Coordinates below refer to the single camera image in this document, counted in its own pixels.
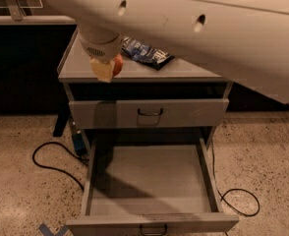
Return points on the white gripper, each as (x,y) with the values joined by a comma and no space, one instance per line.
(102,50)

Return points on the red apple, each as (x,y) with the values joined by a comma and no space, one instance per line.
(118,65)

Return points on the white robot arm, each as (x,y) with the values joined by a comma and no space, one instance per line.
(245,41)

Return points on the closed top drawer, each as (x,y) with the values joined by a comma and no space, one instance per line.
(105,114)

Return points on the grey drawer cabinet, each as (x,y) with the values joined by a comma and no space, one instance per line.
(176,80)

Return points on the long dark counter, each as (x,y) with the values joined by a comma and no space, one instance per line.
(29,58)

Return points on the open middle drawer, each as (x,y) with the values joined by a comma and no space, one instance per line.
(130,186)

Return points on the blue chip bag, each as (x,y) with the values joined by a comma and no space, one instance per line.
(145,54)

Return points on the blue power box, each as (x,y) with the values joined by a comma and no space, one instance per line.
(79,144)

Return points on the black top drawer handle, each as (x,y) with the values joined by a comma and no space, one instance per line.
(150,113)

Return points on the black drawer handle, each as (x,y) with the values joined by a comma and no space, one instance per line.
(150,113)
(154,231)

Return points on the black middle drawer handle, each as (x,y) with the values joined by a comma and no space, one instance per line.
(154,231)

